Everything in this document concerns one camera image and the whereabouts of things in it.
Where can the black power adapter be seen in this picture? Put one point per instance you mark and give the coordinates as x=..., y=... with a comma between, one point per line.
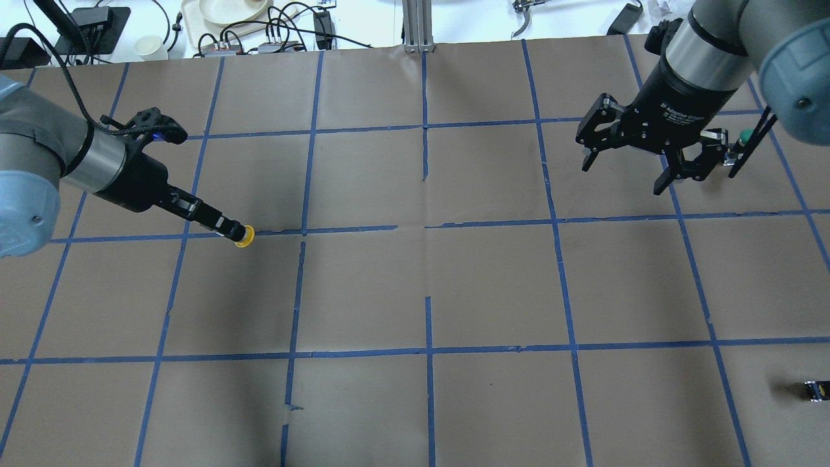
x=626, y=19

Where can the beige plate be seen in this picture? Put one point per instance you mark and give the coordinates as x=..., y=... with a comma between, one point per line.
x=228, y=12

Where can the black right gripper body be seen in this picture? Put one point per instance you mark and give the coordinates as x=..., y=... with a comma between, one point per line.
x=672, y=106

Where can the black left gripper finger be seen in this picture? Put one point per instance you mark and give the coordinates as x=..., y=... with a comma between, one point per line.
x=220, y=225
x=202, y=210

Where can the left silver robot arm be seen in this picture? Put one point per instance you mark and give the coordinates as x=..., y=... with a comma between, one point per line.
x=43, y=144

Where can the yellow push button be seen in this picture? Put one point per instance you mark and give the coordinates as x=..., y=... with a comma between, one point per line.
x=242, y=235

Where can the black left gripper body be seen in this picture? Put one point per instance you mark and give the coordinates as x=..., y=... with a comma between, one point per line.
x=138, y=184

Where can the orange usb hub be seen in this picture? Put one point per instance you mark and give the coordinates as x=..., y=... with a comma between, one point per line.
x=221, y=49
x=279, y=47

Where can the beige tray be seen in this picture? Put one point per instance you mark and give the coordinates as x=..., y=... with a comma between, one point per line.
x=195, y=25

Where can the aluminium frame post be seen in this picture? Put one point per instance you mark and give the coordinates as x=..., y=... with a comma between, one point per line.
x=417, y=26

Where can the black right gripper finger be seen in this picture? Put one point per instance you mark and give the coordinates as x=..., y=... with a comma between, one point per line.
x=591, y=153
x=672, y=172

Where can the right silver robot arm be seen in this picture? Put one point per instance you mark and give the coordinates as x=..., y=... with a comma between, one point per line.
x=703, y=60

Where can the green push button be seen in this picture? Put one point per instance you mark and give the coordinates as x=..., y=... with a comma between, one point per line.
x=737, y=149

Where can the white paper cup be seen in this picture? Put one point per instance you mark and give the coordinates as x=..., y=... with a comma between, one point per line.
x=151, y=48

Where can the red push button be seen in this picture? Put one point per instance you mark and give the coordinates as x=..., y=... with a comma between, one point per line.
x=817, y=391

